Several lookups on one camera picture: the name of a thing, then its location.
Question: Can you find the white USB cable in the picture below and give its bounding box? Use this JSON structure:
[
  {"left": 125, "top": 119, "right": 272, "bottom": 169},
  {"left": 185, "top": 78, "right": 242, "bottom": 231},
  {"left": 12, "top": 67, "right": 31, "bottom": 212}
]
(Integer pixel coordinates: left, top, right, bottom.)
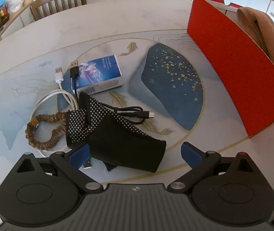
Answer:
[{"left": 32, "top": 66, "right": 81, "bottom": 116}]

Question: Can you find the blue and white box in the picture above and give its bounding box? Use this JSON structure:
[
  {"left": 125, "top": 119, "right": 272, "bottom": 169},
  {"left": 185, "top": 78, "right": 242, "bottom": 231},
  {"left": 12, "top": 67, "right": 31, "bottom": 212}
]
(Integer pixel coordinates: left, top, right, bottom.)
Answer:
[{"left": 73, "top": 55, "right": 123, "bottom": 96}]

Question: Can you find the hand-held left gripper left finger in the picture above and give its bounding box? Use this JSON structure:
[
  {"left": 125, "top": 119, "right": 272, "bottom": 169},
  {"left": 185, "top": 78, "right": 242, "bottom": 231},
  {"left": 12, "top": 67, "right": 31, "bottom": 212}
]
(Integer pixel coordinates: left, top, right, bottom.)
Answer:
[{"left": 17, "top": 144, "right": 104, "bottom": 194}]

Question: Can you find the clear plastic bag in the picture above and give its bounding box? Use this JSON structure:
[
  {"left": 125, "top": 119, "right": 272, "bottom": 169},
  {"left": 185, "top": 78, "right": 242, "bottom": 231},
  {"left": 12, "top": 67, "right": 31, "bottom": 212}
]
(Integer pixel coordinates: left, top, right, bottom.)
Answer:
[{"left": 7, "top": 0, "right": 34, "bottom": 12}]

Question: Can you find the red and white cardboard box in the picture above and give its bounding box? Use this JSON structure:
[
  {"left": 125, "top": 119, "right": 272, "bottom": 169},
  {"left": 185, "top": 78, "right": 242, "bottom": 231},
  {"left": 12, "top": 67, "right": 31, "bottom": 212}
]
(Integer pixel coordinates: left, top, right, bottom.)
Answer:
[{"left": 186, "top": 0, "right": 274, "bottom": 139}]

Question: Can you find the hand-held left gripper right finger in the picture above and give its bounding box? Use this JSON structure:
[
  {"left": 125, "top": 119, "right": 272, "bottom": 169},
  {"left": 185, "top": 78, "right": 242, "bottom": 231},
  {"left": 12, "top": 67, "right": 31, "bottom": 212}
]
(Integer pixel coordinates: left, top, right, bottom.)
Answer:
[{"left": 167, "top": 141, "right": 257, "bottom": 194}]

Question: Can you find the white sideboard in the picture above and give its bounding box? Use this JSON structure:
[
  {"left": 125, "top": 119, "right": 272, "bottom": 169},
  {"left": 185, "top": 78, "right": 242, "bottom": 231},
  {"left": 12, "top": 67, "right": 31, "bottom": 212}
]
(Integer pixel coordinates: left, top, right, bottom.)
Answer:
[{"left": 0, "top": 0, "right": 34, "bottom": 53}]

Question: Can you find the black USB cable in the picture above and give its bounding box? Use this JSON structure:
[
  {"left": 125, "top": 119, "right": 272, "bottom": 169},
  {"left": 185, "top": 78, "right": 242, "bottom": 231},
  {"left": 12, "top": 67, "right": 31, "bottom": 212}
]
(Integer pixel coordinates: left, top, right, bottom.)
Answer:
[{"left": 70, "top": 61, "right": 156, "bottom": 126}]

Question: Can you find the brown scrunchie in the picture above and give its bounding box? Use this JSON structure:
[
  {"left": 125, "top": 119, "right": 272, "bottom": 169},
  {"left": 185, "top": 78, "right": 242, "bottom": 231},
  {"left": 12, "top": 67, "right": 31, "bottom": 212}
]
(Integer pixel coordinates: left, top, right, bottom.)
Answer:
[{"left": 25, "top": 112, "right": 67, "bottom": 151}]

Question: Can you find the black dotted glove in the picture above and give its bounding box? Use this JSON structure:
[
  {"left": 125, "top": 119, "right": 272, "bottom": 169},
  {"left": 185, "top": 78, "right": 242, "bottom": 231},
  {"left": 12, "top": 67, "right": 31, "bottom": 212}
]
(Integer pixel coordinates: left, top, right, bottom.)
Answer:
[{"left": 65, "top": 92, "right": 167, "bottom": 173}]

